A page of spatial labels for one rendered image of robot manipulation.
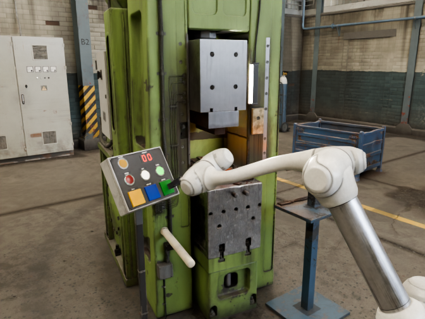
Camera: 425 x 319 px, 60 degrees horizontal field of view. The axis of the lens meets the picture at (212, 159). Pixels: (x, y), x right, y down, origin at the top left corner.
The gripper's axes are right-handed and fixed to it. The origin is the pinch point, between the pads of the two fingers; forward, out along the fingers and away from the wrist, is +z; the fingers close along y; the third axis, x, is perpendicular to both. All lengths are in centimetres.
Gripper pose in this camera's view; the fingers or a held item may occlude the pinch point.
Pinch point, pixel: (172, 184)
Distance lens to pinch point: 191.8
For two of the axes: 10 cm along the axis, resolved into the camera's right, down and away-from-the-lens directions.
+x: -3.9, -9.2, 1.0
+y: 6.4, -1.9, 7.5
